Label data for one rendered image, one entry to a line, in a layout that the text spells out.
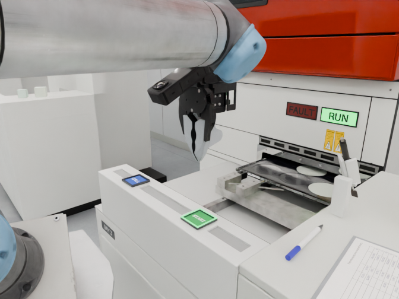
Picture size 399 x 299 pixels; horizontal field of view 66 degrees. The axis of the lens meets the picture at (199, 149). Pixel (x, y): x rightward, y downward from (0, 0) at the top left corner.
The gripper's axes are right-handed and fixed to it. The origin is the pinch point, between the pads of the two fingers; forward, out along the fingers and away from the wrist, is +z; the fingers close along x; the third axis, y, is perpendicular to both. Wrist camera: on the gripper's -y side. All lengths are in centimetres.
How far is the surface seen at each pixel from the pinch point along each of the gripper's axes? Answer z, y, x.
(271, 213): 23.6, 27.6, 0.3
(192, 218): 14.2, -0.3, 0.8
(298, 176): 21, 50, 6
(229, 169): 29, 52, 39
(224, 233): 15.0, 1.8, -6.7
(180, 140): 99, 208, 275
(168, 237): 19.1, -3.9, 4.4
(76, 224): 111, 28, 176
